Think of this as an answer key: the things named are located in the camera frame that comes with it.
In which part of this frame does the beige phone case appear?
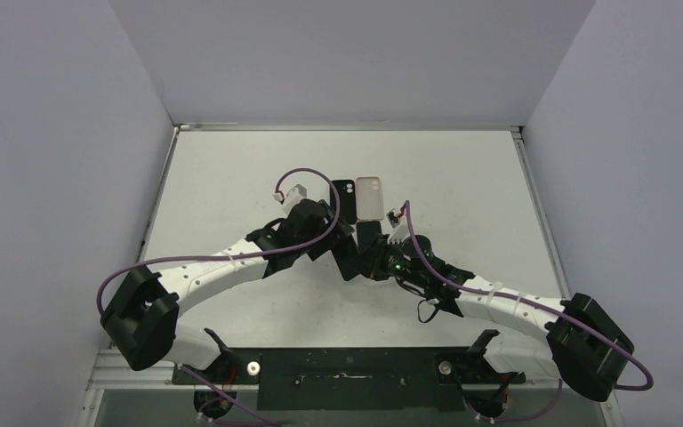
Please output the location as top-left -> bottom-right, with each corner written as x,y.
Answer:
356,176 -> 384,222

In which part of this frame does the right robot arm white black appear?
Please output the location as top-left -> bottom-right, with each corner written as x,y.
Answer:
354,235 -> 634,402

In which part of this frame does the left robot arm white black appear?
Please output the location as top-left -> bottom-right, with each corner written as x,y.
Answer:
100,199 -> 355,383

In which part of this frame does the black phone case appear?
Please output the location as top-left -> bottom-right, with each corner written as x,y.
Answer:
329,179 -> 358,225

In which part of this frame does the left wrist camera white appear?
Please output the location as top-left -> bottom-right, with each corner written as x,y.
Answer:
273,184 -> 307,215

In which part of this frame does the black phone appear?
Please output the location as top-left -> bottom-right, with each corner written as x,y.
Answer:
332,236 -> 373,281
356,221 -> 382,253

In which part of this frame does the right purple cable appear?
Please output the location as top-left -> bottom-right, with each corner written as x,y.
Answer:
400,200 -> 655,424

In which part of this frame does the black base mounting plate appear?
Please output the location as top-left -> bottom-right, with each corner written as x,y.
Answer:
172,347 -> 526,412

